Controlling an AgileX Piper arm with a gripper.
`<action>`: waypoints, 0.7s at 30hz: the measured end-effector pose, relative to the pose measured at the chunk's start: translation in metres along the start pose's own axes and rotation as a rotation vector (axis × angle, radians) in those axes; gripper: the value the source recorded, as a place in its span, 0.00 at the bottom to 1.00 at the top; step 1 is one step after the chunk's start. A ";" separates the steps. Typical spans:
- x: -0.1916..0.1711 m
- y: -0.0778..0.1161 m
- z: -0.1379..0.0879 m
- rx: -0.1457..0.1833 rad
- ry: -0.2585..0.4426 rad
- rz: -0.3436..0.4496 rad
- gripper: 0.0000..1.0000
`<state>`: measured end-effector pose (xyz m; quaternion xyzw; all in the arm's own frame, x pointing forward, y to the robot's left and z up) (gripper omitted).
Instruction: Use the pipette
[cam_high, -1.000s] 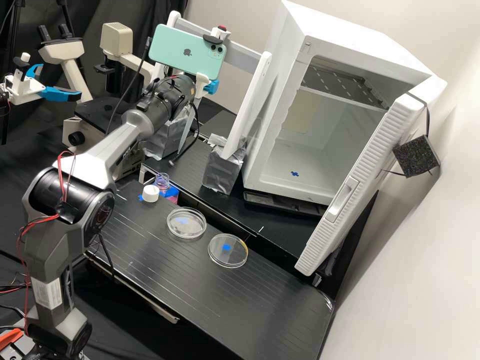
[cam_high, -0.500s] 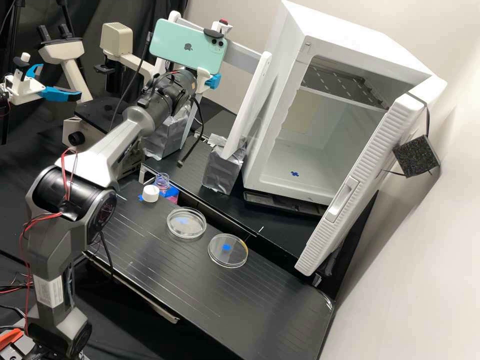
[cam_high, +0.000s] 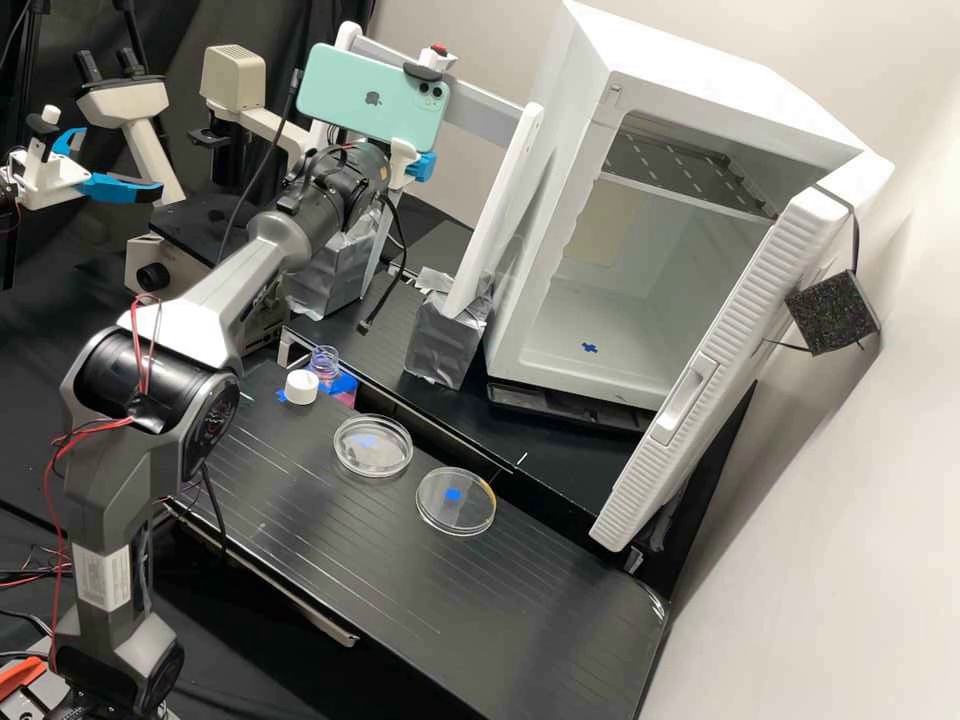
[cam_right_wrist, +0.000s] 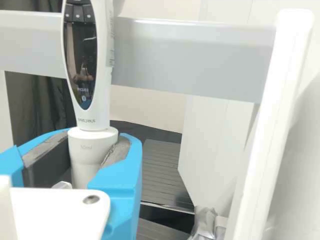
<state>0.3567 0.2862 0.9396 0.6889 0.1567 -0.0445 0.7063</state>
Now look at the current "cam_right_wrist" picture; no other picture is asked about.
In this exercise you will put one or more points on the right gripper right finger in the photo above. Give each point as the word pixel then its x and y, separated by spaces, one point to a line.
pixel 120 180

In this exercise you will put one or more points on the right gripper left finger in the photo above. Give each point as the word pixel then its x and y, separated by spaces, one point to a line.
pixel 12 162

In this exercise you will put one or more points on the pipette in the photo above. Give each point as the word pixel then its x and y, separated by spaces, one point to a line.
pixel 101 75

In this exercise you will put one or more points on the white pipette stand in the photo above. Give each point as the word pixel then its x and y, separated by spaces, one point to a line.
pixel 187 57

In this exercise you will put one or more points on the black platform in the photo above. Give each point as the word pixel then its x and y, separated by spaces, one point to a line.
pixel 162 170

